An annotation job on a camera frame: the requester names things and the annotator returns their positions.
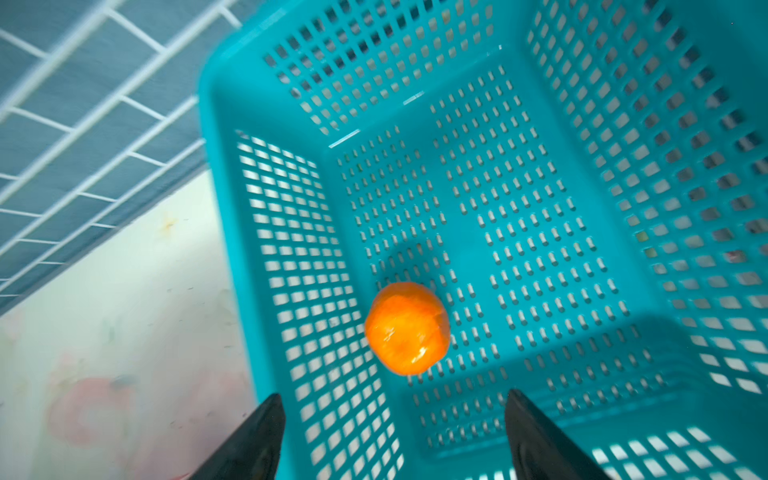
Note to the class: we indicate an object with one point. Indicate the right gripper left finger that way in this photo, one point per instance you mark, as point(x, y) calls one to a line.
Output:
point(253, 450)

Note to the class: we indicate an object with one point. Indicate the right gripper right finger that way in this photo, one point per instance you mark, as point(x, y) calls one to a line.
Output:
point(540, 449)

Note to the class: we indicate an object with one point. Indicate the orange tangerine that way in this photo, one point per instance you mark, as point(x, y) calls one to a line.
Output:
point(408, 328)

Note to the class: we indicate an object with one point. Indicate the teal plastic basket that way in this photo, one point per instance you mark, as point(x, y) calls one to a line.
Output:
point(582, 184)

